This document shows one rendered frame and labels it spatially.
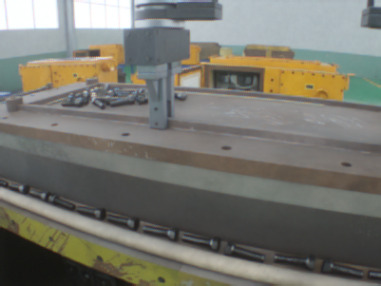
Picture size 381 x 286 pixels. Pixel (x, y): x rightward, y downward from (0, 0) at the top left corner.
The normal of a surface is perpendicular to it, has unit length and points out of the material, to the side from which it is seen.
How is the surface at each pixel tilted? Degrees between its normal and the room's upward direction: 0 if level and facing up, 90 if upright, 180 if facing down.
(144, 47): 90
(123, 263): 90
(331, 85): 90
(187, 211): 90
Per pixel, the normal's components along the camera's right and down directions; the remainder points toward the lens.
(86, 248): -0.35, 0.33
